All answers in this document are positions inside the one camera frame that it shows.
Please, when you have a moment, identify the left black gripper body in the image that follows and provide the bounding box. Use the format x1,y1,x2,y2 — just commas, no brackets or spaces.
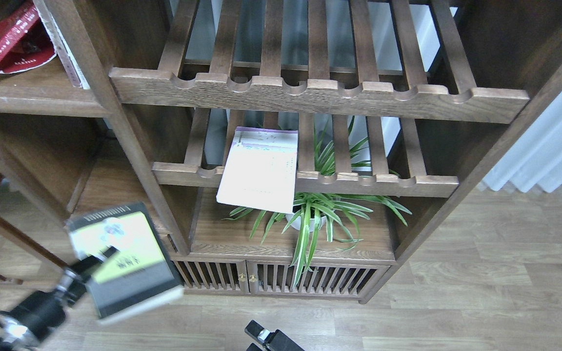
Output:
0,269,87,344

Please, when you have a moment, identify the green spider plant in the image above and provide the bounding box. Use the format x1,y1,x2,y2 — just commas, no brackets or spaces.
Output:
250,131,412,287

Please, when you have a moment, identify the white and purple book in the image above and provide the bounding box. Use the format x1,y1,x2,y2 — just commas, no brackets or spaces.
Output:
216,126,298,214

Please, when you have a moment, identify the dark wooden bookshelf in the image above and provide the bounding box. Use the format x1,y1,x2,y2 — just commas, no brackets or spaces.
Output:
0,0,562,304

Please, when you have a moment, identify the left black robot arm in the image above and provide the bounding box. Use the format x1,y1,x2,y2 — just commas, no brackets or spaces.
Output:
0,246,119,351

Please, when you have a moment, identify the white plant pot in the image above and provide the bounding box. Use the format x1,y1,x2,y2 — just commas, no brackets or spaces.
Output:
286,210,328,233

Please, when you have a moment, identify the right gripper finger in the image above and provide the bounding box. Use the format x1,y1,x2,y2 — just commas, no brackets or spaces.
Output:
244,320,272,344

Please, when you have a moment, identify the red book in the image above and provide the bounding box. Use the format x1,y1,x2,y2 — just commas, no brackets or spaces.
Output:
0,0,57,74

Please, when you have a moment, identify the green and black book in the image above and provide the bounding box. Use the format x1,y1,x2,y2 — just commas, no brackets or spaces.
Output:
65,202,184,325

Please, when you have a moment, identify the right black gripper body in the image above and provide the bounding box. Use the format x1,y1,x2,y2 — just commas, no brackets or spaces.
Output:
247,331,304,351

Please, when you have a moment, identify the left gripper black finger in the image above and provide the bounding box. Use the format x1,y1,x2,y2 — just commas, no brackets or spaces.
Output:
69,246,119,284

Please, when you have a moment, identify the white standing book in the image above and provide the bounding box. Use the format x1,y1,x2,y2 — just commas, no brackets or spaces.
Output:
33,0,91,90

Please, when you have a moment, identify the white curtain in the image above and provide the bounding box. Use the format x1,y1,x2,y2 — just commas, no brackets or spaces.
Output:
478,91,562,193

